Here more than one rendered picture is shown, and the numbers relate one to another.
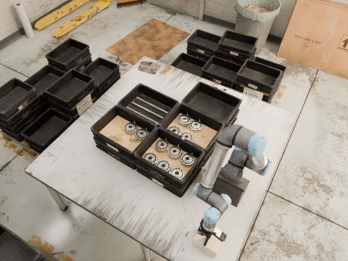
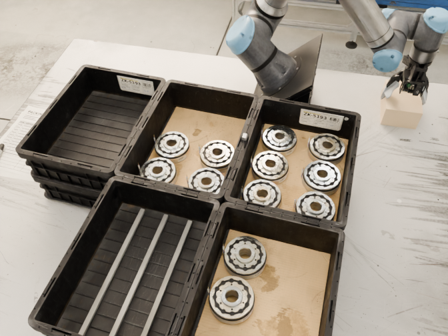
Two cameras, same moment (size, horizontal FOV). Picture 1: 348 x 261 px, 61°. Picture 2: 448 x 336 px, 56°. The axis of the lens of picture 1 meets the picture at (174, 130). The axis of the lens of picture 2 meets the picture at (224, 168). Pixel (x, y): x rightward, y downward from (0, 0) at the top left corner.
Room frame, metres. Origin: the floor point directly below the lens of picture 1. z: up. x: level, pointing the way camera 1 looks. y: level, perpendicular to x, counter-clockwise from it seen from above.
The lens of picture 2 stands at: (1.53, 0.69, 1.78)
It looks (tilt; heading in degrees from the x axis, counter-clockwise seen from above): 51 degrees down; 256
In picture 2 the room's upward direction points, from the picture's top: 2 degrees counter-clockwise
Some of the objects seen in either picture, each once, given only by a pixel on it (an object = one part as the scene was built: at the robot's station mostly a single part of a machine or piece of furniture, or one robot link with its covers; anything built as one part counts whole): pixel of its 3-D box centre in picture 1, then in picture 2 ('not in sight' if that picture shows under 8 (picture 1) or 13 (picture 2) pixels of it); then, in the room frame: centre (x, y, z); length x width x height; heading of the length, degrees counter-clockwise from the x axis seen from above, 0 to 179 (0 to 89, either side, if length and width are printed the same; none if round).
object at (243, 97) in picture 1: (227, 97); (29, 141); (1.95, -0.48, 0.70); 0.33 x 0.23 x 0.01; 61
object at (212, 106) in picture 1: (211, 106); (101, 127); (1.67, -0.29, 0.87); 0.40 x 0.30 x 0.11; 58
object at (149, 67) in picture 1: (148, 66); not in sight; (2.35, 0.27, 0.71); 0.22 x 0.19 x 0.01; 61
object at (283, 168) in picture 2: (174, 151); (270, 165); (1.22, -0.01, 0.86); 0.10 x 0.10 x 0.01
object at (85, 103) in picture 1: (84, 104); not in sight; (2.10, 0.91, 0.41); 0.31 x 0.02 x 0.16; 151
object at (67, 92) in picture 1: (75, 100); not in sight; (2.18, 1.04, 0.37); 0.40 x 0.30 x 0.45; 151
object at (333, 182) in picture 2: (163, 165); (322, 175); (1.10, 0.07, 0.86); 0.10 x 0.10 x 0.01
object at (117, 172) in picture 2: (191, 125); (191, 134); (1.42, -0.13, 0.92); 0.40 x 0.30 x 0.02; 58
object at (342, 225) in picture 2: (169, 153); (297, 155); (1.16, 0.03, 0.92); 0.40 x 0.30 x 0.02; 58
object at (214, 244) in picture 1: (208, 240); (400, 103); (0.65, -0.23, 0.74); 0.16 x 0.12 x 0.07; 61
